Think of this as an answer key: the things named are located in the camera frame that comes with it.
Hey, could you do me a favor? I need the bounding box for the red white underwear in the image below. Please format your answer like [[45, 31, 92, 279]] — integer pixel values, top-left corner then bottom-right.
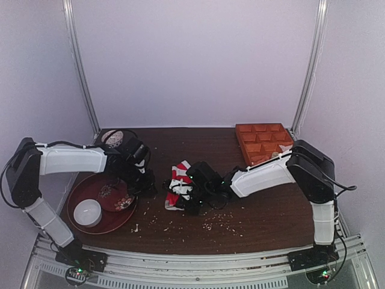
[[164, 160, 193, 211]]

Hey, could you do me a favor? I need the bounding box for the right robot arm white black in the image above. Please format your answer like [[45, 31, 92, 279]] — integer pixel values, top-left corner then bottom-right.
[[168, 140, 336, 246]]

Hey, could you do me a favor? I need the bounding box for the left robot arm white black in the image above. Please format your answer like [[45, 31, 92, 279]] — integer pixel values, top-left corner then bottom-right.
[[1, 137, 155, 248]]

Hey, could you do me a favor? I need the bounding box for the red floral plate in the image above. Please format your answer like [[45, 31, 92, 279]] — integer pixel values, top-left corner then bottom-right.
[[97, 181, 135, 213]]

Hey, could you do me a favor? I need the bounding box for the small patterned white bowl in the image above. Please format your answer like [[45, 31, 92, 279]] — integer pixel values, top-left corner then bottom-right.
[[101, 129, 124, 148]]

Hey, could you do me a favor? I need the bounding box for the large dark red tray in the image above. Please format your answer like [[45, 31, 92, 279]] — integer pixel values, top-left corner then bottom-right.
[[67, 173, 137, 235]]

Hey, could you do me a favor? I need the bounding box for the white round cup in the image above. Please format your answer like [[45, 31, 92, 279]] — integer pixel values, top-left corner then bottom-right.
[[73, 199, 102, 228]]

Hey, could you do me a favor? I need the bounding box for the orange compartment tray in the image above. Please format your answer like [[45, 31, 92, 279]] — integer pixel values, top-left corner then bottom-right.
[[235, 123, 294, 166]]

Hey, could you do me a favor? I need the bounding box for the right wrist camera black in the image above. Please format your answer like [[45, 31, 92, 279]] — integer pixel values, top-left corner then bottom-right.
[[186, 161, 222, 191]]

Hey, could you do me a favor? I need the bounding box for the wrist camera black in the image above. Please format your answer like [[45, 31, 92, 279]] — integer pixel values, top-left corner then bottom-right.
[[186, 161, 222, 191], [122, 137, 150, 169]]

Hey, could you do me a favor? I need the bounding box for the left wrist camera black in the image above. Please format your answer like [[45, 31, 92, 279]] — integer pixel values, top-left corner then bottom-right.
[[122, 137, 150, 169]]

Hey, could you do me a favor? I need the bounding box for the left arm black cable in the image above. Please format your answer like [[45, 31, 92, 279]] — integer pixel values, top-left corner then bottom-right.
[[105, 128, 142, 145]]

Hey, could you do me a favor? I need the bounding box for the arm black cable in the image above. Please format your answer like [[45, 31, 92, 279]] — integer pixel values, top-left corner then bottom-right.
[[326, 177, 357, 282], [105, 128, 142, 145]]

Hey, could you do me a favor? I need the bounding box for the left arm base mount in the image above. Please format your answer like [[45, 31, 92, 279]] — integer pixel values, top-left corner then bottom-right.
[[55, 241, 108, 272]]

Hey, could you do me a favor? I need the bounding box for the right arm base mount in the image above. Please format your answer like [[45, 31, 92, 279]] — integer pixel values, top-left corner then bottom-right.
[[288, 244, 339, 272]]

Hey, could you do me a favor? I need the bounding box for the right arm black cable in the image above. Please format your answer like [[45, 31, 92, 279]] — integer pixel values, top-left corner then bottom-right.
[[326, 177, 357, 282]]

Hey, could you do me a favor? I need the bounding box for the right aluminium frame post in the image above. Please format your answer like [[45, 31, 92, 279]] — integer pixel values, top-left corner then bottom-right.
[[291, 0, 329, 138]]

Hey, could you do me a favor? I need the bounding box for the aluminium frame post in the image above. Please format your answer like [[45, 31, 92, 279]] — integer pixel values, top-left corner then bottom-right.
[[291, 0, 329, 138], [63, 0, 101, 135]]

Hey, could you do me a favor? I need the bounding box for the aluminium front rail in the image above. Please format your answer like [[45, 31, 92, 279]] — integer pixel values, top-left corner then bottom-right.
[[28, 233, 372, 289]]

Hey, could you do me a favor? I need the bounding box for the left aluminium frame post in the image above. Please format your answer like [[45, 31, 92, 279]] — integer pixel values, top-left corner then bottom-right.
[[63, 0, 101, 135]]

